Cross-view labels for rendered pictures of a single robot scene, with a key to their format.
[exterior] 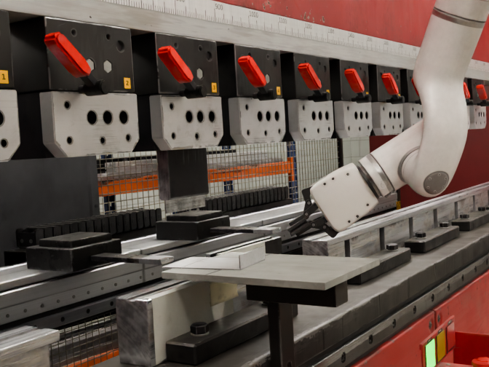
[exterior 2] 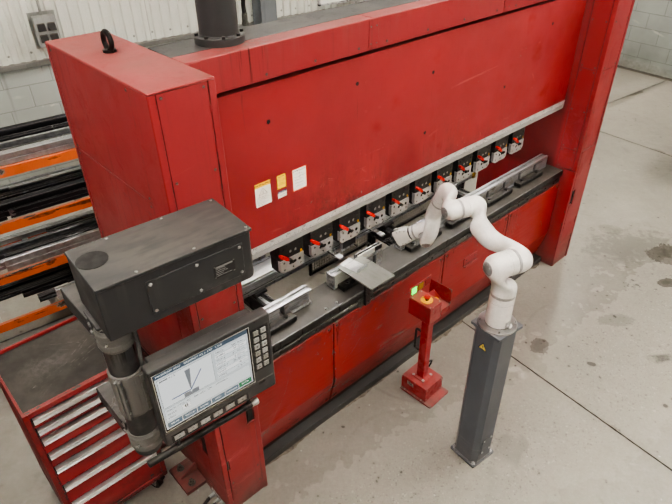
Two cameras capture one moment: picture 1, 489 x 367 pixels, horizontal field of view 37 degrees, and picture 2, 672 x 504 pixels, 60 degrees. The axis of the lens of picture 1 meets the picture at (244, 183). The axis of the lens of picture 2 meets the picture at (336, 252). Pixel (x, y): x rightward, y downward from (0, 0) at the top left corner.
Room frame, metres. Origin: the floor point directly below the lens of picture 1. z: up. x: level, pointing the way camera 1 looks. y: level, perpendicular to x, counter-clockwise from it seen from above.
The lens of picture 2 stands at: (-1.46, -0.53, 2.91)
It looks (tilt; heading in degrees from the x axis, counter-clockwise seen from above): 35 degrees down; 15
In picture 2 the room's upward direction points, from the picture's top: 1 degrees counter-clockwise
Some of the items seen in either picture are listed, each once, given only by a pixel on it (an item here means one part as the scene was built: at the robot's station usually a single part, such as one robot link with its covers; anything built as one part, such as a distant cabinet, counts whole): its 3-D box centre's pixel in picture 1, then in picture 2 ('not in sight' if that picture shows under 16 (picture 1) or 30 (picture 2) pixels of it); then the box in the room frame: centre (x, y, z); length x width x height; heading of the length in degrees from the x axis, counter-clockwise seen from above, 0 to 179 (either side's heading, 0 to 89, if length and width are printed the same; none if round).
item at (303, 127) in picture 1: (296, 99); (395, 198); (1.44, -0.11, 1.26); 0.15 x 0.09 x 0.17; 147
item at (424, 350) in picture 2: not in sight; (425, 344); (1.20, -0.39, 0.39); 0.05 x 0.05 x 0.54; 59
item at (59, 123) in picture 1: (73, 92); (316, 237); (0.93, 0.21, 1.26); 0.15 x 0.09 x 0.17; 147
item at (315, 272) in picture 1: (271, 268); (366, 272); (1.05, -0.03, 1.00); 0.26 x 0.18 x 0.01; 57
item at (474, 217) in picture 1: (474, 219); (497, 196); (2.28, -0.72, 0.89); 0.30 x 0.05 x 0.03; 147
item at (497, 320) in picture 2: not in sight; (500, 308); (0.79, -0.74, 1.09); 0.19 x 0.19 x 0.18
